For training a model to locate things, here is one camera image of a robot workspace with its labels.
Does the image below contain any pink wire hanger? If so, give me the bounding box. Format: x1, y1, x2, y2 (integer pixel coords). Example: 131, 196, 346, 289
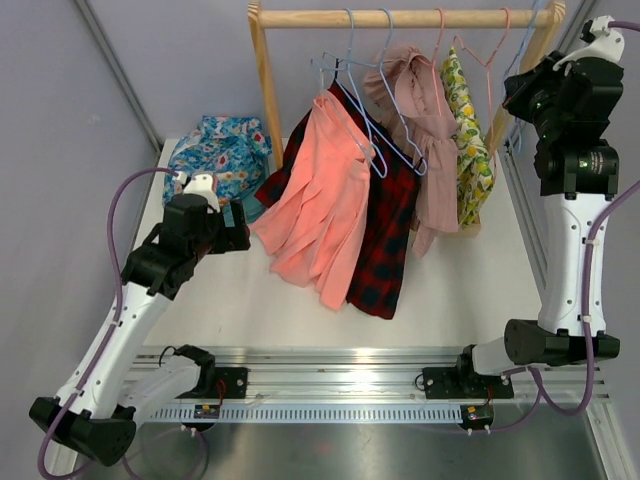
452, 6, 511, 163

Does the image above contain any salmon pink skirt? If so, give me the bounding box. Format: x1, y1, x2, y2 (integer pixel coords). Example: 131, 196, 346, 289
251, 94, 371, 310

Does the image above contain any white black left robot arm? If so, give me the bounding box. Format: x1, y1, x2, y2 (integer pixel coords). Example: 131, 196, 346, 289
29, 194, 250, 467

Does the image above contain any wooden clothes rack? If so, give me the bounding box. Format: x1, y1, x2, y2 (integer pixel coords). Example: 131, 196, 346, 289
247, 1, 566, 236

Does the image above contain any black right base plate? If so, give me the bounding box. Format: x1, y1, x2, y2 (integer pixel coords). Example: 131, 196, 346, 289
422, 367, 514, 400

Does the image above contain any lemon print skirt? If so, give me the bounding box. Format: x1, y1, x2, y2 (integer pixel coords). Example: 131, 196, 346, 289
439, 46, 495, 229

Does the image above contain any light blue wire hanger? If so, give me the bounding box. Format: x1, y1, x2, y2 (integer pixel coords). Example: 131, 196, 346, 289
502, 0, 542, 153

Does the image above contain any teal plastic bin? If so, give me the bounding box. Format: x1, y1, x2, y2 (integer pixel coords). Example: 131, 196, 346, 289
222, 196, 266, 226

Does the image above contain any aluminium mounting rail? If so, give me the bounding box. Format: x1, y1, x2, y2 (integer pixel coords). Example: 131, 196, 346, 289
124, 346, 586, 406

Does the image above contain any dusty pink ruffled garment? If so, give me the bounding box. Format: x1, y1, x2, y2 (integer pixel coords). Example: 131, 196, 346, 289
363, 44, 459, 258

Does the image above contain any white slotted cable duct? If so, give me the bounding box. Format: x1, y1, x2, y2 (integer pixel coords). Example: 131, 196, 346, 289
149, 403, 462, 424

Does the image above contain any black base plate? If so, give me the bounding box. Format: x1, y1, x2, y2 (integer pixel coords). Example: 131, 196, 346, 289
179, 367, 249, 400
422, 367, 514, 400

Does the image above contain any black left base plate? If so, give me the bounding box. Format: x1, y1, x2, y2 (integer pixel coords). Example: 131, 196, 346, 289
179, 367, 249, 400

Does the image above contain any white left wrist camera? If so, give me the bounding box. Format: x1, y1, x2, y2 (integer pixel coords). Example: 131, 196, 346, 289
176, 172, 221, 212

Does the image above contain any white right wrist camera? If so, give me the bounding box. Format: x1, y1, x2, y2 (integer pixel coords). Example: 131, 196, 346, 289
552, 15, 625, 71

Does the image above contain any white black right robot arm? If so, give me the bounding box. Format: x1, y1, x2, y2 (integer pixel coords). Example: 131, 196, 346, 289
453, 51, 624, 396

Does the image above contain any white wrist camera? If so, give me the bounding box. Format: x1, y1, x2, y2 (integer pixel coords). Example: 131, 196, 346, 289
552, 15, 625, 71
176, 172, 221, 212

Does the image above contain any red black plaid skirt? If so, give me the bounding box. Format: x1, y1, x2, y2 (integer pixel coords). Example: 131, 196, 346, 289
255, 82, 423, 321

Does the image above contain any blue floral skirt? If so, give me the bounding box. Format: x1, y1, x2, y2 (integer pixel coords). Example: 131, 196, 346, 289
167, 115, 272, 205

